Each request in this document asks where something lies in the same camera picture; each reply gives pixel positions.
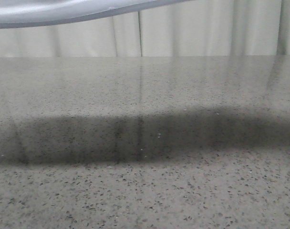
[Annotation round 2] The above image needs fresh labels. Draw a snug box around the light blue slipper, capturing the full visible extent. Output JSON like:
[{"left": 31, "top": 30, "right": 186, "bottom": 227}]
[{"left": 0, "top": 0, "right": 181, "bottom": 29}]

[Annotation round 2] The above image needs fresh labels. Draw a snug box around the pale green curtain backdrop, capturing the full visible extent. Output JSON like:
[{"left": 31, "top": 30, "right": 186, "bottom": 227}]
[{"left": 0, "top": 0, "right": 290, "bottom": 57}]

